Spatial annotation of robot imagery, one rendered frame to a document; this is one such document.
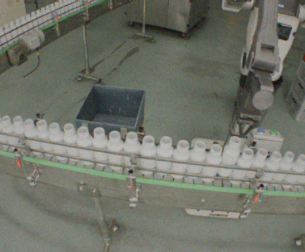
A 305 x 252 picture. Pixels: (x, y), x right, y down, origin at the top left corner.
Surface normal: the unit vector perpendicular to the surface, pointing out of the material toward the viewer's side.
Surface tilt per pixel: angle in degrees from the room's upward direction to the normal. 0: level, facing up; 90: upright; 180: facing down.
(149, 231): 0
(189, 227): 0
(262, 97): 86
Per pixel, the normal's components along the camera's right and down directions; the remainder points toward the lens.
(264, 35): -0.08, 0.16
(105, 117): 0.05, -0.73
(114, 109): -0.14, 0.68
